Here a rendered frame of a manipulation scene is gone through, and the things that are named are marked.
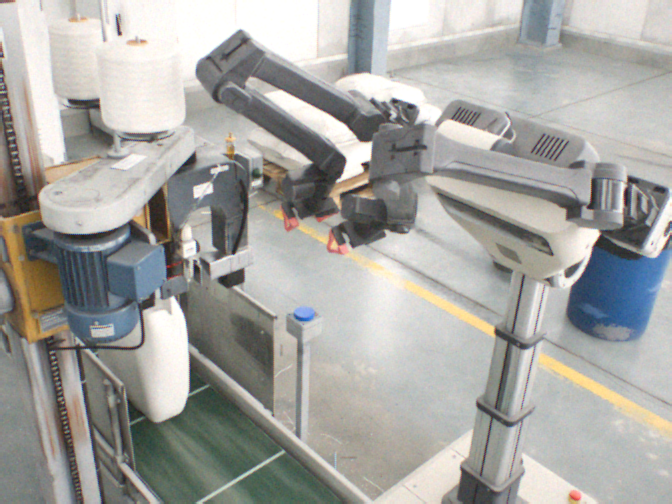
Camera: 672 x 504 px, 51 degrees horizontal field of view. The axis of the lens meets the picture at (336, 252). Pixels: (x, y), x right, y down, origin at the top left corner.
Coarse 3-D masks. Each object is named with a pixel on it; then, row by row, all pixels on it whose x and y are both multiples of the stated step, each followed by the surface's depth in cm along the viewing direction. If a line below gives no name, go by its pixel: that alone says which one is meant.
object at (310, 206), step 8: (296, 200) 172; (304, 200) 171; (312, 200) 169; (320, 200) 168; (328, 200) 175; (296, 208) 171; (304, 208) 171; (312, 208) 171; (320, 208) 172; (328, 208) 174; (304, 216) 170
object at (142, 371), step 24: (144, 312) 211; (168, 312) 208; (168, 336) 215; (120, 360) 227; (144, 360) 217; (168, 360) 218; (144, 384) 222; (168, 384) 222; (144, 408) 228; (168, 408) 227
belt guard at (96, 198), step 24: (144, 144) 164; (168, 144) 165; (192, 144) 174; (96, 168) 151; (144, 168) 152; (168, 168) 159; (48, 192) 139; (72, 192) 139; (96, 192) 140; (120, 192) 140; (144, 192) 147; (48, 216) 135; (72, 216) 133; (96, 216) 134; (120, 216) 138
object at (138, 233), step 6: (132, 222) 151; (132, 228) 151; (138, 228) 149; (144, 228) 149; (132, 234) 151; (138, 234) 150; (144, 234) 148; (150, 234) 147; (132, 240) 149; (138, 240) 149; (144, 240) 149; (150, 240) 147; (156, 294) 153
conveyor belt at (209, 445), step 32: (96, 352) 262; (192, 384) 248; (192, 416) 234; (224, 416) 235; (160, 448) 221; (192, 448) 221; (224, 448) 222; (256, 448) 223; (160, 480) 209; (192, 480) 210; (224, 480) 210; (256, 480) 211; (288, 480) 212
